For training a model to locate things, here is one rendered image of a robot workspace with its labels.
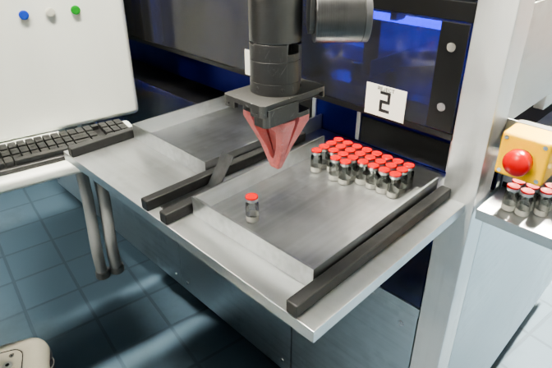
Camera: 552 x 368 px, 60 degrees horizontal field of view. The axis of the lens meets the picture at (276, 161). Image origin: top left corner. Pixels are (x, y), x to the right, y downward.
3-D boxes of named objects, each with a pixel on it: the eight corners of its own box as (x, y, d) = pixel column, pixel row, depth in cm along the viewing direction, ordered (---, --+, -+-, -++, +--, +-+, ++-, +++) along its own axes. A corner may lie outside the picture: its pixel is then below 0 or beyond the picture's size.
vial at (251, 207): (252, 214, 80) (251, 192, 78) (261, 219, 78) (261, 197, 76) (242, 219, 78) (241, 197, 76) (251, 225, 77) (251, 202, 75)
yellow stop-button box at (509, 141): (510, 157, 81) (520, 117, 78) (556, 172, 77) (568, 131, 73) (491, 172, 76) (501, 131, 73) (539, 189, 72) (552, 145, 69)
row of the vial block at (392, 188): (322, 163, 96) (323, 142, 94) (401, 195, 85) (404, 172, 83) (315, 167, 95) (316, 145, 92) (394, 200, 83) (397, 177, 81)
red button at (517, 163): (507, 164, 75) (512, 141, 74) (533, 173, 73) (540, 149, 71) (497, 172, 73) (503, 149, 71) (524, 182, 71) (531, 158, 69)
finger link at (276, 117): (309, 169, 58) (311, 95, 54) (267, 190, 53) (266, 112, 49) (270, 152, 62) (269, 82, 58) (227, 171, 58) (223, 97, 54)
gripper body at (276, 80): (325, 100, 56) (328, 36, 53) (263, 124, 50) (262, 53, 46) (286, 88, 60) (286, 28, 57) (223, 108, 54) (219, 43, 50)
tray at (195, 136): (246, 100, 128) (246, 88, 127) (321, 127, 112) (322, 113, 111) (134, 138, 107) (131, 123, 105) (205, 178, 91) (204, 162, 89)
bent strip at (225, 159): (224, 178, 91) (223, 150, 88) (235, 184, 89) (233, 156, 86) (160, 207, 82) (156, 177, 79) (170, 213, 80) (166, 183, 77)
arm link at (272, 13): (247, -21, 51) (246, -15, 46) (311, -22, 52) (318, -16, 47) (249, 43, 55) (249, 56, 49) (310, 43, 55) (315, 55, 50)
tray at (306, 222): (322, 149, 102) (323, 135, 100) (435, 195, 86) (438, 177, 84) (193, 214, 80) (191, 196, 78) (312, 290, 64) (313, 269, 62)
